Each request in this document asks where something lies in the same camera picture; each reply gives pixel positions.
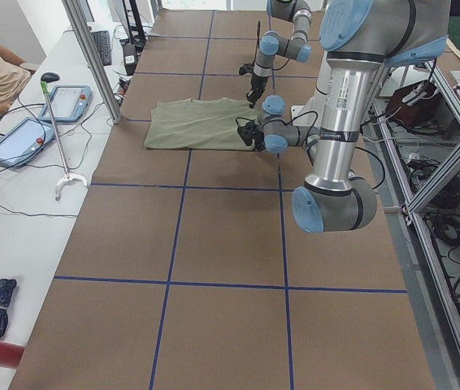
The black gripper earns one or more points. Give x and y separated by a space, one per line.
258 142
257 84

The olive green long-sleeve shirt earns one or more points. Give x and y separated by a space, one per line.
199 125

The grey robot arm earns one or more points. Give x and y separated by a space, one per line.
272 44
359 38

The brown paper table cover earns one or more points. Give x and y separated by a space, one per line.
186 270

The black keyboard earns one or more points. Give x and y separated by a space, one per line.
102 42

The blue teach pendant far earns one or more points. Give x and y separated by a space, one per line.
68 102

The blue teach pendant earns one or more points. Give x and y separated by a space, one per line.
24 141
68 102

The black computer mouse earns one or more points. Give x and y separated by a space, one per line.
50 77

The blue teach pendant near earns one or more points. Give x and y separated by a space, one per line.
24 141

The folded dark blue umbrella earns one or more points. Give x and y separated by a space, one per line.
0 308

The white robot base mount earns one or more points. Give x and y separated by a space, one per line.
317 101

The aluminium frame post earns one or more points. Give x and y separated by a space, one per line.
79 25

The aluminium truss frame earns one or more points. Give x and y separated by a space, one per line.
414 124

